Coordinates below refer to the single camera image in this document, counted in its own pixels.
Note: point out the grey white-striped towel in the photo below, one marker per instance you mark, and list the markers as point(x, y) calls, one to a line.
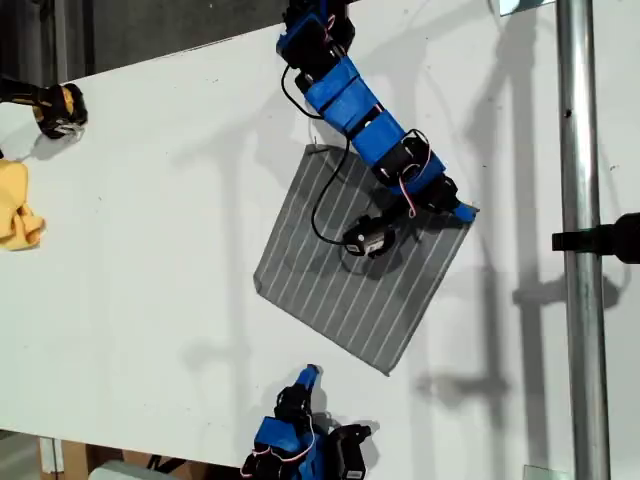
point(350, 310)

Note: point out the black clamp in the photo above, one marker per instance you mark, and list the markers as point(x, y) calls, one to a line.
point(620, 237)

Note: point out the white container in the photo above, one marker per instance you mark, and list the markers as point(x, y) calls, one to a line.
point(115, 472)

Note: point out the brown cardboard box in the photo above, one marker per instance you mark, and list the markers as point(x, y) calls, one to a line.
point(75, 460)

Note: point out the white table leg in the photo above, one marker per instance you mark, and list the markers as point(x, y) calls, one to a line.
point(50, 455)

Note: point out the yellow cloth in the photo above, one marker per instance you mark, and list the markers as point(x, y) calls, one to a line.
point(15, 200)

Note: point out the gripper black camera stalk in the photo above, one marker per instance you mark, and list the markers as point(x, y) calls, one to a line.
point(400, 215)

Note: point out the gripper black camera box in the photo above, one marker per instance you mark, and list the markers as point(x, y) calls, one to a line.
point(367, 237)
point(352, 452)

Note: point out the steel post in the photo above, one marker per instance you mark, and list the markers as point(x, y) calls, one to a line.
point(580, 150)

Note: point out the shiny metal bracket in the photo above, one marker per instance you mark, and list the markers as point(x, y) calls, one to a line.
point(520, 6)

